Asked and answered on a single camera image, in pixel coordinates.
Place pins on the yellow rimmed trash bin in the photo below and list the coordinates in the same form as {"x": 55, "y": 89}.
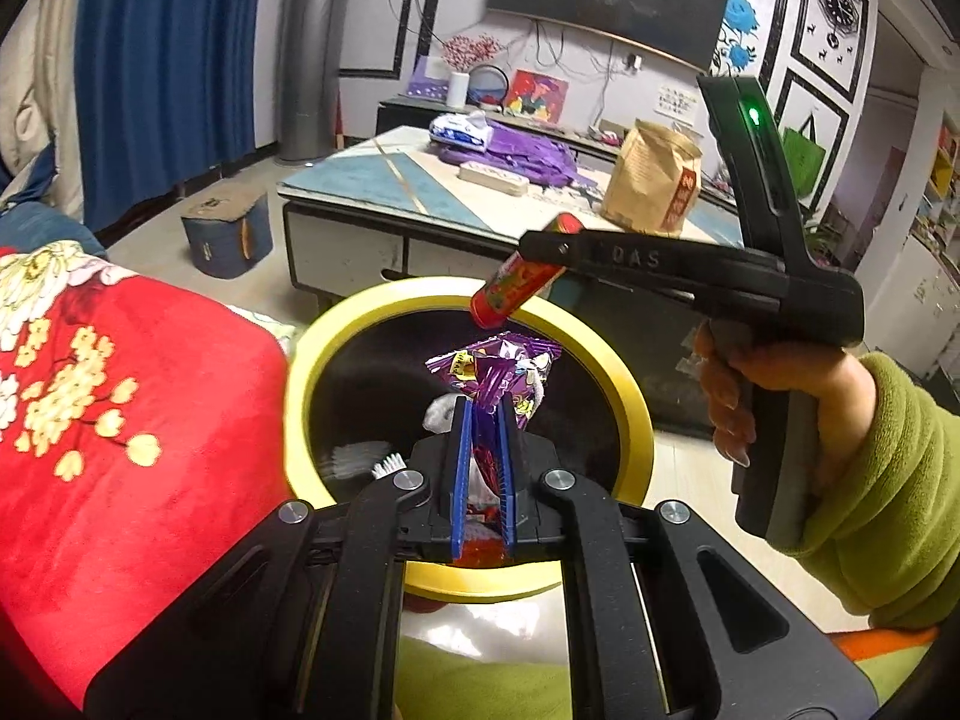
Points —
{"x": 298, "y": 405}

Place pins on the red printed tube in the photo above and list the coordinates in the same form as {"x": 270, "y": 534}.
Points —
{"x": 514, "y": 289}

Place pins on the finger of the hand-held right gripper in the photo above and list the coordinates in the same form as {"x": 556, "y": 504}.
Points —
{"x": 555, "y": 249}

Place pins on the beige curtain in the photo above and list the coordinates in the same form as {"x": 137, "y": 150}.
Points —
{"x": 37, "y": 67}

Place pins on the brown paper bag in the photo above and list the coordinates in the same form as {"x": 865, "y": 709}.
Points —
{"x": 649, "y": 180}

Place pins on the white shelf cabinet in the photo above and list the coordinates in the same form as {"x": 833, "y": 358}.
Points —
{"x": 934, "y": 240}

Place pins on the person's right forearm green sleeve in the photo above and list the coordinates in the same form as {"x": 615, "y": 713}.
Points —
{"x": 892, "y": 495}

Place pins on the beige power strip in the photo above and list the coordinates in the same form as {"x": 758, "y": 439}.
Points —
{"x": 491, "y": 178}

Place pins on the coffee table with drawers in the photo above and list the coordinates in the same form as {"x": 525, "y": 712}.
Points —
{"x": 360, "y": 187}

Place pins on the silver tower air conditioner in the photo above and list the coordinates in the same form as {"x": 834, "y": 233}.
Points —
{"x": 311, "y": 52}

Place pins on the round blue ornament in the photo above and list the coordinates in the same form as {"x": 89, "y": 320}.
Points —
{"x": 489, "y": 90}

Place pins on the blue white tissue pack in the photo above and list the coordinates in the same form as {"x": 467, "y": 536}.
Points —
{"x": 459, "y": 130}

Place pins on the white vase with red flowers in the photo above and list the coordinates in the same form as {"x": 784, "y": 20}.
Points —
{"x": 455, "y": 90}

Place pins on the person's right hand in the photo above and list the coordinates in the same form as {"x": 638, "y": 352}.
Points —
{"x": 810, "y": 379}

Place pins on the white paper notice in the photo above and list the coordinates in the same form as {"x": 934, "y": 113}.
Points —
{"x": 679, "y": 103}

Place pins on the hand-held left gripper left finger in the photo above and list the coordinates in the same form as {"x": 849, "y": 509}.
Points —
{"x": 461, "y": 480}

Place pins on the orange cloth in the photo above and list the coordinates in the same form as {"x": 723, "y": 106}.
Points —
{"x": 885, "y": 643}

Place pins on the red floral blanket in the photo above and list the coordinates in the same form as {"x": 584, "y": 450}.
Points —
{"x": 135, "y": 480}

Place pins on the green tote bag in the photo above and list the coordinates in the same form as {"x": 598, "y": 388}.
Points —
{"x": 806, "y": 161}

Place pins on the blue storage stool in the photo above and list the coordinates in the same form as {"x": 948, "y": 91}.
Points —
{"x": 225, "y": 236}

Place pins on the wall socket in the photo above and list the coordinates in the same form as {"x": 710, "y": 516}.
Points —
{"x": 635, "y": 61}

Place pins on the blue flower wall decal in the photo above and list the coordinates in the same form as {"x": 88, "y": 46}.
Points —
{"x": 739, "y": 22}

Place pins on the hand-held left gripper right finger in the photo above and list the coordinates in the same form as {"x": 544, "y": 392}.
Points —
{"x": 508, "y": 480}

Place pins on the purple bag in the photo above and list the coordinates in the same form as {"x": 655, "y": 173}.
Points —
{"x": 525, "y": 157}

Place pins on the black television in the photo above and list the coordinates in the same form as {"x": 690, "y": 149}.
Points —
{"x": 607, "y": 0}

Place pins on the framed wall clock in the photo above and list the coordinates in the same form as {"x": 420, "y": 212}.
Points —
{"x": 834, "y": 19}

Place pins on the blue curtain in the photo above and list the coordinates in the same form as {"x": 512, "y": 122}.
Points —
{"x": 165, "y": 75}

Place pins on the black framed picture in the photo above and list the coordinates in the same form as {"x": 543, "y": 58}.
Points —
{"x": 829, "y": 109}

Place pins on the colourful painting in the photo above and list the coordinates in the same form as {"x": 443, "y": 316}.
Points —
{"x": 536, "y": 96}

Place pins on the purple snack wrapper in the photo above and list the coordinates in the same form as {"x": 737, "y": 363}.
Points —
{"x": 495, "y": 371}

